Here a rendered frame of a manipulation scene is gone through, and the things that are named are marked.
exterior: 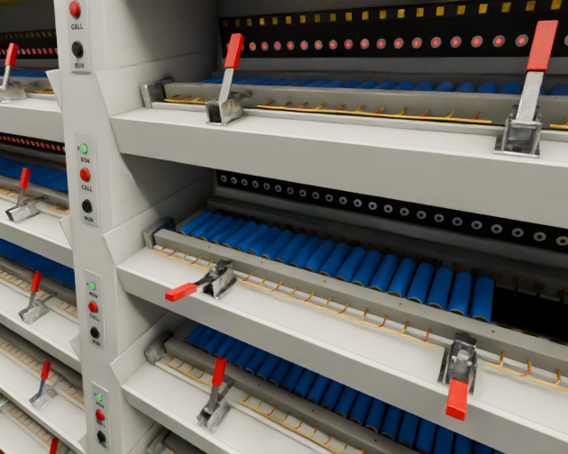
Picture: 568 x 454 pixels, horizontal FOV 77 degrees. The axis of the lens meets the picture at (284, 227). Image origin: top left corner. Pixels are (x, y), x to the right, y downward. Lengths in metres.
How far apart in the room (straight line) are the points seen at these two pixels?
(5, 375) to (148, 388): 0.50
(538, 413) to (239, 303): 0.29
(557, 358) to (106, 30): 0.56
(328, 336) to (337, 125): 0.21
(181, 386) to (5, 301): 0.46
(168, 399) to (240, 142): 0.39
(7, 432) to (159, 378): 0.65
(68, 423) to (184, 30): 0.74
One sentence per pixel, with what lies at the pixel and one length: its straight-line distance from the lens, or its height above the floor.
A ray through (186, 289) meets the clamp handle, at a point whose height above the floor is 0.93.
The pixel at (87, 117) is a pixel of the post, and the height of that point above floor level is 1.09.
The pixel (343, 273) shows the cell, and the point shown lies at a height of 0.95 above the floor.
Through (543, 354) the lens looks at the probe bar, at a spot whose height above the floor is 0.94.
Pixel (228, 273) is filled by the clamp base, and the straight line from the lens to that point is 0.44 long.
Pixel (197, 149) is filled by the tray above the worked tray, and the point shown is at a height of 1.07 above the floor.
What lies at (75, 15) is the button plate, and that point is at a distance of 0.54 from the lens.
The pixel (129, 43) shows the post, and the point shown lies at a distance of 0.53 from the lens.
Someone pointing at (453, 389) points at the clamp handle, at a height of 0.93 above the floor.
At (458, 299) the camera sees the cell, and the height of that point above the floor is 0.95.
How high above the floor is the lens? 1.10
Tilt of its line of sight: 16 degrees down
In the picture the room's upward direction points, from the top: 5 degrees clockwise
